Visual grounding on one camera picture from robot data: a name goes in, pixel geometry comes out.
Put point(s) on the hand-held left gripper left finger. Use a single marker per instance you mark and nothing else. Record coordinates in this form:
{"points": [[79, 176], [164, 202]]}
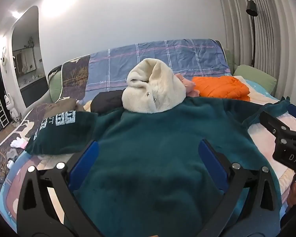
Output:
{"points": [[85, 163]]}

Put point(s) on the green cushion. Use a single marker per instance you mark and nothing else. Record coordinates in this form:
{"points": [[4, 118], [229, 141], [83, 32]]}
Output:
{"points": [[257, 77]]}

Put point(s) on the white fluffy socks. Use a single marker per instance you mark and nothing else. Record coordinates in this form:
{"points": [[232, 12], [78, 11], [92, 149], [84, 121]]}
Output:
{"points": [[18, 143]]}

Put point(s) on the white pleated curtain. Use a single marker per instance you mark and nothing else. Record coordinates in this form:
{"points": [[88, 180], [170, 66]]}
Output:
{"points": [[268, 29]]}

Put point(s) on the black garment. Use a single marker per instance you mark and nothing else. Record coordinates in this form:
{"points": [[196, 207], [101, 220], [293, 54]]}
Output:
{"points": [[106, 102]]}

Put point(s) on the dark printed blanket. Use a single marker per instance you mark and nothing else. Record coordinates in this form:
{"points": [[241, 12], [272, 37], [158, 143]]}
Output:
{"points": [[74, 74]]}

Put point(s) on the white ladder shelf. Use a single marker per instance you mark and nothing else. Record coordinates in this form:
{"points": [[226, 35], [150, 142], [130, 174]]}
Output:
{"points": [[0, 112]]}

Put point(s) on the orange puffer jacket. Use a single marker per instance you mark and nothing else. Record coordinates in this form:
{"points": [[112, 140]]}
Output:
{"points": [[222, 86]]}

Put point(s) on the cream fleece jacket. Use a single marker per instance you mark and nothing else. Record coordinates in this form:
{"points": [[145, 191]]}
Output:
{"points": [[153, 88]]}

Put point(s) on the pink garment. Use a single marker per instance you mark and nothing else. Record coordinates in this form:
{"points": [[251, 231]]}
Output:
{"points": [[187, 85]]}

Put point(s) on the wall mirror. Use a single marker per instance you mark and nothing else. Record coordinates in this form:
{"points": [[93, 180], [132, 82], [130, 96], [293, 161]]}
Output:
{"points": [[27, 59]]}

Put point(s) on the white rabbit figure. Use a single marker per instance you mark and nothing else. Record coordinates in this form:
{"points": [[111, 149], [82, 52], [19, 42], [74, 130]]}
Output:
{"points": [[11, 108]]}

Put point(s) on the dark cabinet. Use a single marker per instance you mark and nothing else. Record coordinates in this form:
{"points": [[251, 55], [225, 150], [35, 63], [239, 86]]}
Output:
{"points": [[34, 91]]}

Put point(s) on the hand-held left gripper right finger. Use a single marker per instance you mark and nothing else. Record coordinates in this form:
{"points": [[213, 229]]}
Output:
{"points": [[212, 163]]}

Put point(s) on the teal fleece hoodie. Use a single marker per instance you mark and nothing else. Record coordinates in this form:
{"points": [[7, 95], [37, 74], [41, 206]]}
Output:
{"points": [[150, 158]]}

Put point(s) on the pink fluffy blanket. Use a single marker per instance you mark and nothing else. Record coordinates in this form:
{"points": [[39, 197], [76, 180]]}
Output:
{"points": [[261, 128]]}

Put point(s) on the black floor lamp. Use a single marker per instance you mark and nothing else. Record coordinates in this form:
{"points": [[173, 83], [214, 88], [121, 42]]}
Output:
{"points": [[252, 29]]}

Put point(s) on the brown cloth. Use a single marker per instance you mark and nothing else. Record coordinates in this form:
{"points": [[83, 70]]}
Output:
{"points": [[64, 105]]}

